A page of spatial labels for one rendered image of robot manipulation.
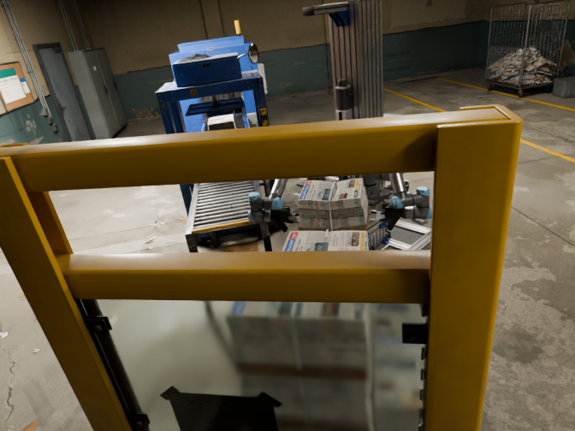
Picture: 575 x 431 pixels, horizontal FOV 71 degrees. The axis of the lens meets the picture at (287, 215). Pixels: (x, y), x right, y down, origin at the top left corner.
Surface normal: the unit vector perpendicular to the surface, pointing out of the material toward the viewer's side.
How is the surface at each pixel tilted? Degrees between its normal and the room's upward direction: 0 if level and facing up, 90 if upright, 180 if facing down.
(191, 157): 90
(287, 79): 90
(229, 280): 90
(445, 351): 90
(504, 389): 0
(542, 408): 0
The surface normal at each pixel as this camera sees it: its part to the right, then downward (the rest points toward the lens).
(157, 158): -0.17, 0.45
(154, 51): 0.14, 0.42
